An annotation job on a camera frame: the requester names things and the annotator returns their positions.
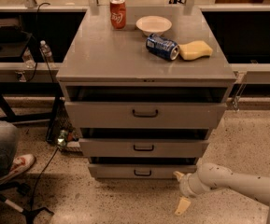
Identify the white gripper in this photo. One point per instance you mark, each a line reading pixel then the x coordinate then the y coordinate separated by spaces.
pixel 186 186

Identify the grey bottom drawer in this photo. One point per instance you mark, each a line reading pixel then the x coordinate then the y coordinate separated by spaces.
pixel 132 171

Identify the grey drawer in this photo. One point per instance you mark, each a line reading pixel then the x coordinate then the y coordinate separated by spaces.
pixel 132 171
pixel 144 115
pixel 143 148

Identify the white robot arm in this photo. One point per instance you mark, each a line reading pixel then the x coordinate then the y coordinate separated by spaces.
pixel 210 176

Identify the grey top drawer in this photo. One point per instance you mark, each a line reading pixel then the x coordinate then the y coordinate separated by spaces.
pixel 144 115

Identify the grey middle drawer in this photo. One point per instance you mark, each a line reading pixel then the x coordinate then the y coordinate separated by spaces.
pixel 143 148

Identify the grey metal drawer cabinet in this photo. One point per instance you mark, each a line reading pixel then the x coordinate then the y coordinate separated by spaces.
pixel 108 65

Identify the green bottle on floor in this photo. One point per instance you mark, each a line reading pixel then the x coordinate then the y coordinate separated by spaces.
pixel 62 138

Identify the yellow sponge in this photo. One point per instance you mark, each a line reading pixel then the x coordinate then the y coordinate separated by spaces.
pixel 195 50

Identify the blue soda can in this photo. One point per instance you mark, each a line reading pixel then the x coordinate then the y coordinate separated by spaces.
pixel 162 47

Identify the black office chair base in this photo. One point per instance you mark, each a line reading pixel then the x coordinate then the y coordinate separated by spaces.
pixel 22 188

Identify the white orange sneaker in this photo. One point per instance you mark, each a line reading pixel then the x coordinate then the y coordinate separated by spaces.
pixel 19 165

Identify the white bowl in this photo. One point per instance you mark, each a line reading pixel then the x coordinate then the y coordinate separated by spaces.
pixel 153 25

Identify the clear plastic water bottle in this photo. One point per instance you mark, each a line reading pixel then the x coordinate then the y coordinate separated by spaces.
pixel 46 52

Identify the red cola can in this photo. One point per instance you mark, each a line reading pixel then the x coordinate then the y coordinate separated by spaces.
pixel 118 13

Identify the black side table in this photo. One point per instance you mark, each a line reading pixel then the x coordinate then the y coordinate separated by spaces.
pixel 18 79

